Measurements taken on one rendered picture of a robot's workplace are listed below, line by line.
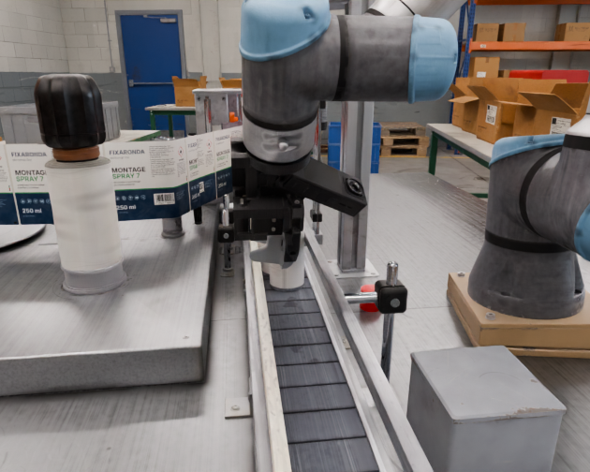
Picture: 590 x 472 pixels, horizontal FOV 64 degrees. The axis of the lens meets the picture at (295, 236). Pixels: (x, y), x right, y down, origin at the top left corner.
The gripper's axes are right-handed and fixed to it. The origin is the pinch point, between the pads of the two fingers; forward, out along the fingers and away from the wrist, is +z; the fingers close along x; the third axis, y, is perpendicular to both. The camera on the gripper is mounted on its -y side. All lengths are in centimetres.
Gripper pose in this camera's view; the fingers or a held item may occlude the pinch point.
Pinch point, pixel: (287, 260)
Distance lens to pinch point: 66.0
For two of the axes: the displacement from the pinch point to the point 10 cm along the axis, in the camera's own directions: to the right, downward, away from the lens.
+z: -0.6, 6.6, 7.5
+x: 1.1, 7.5, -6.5
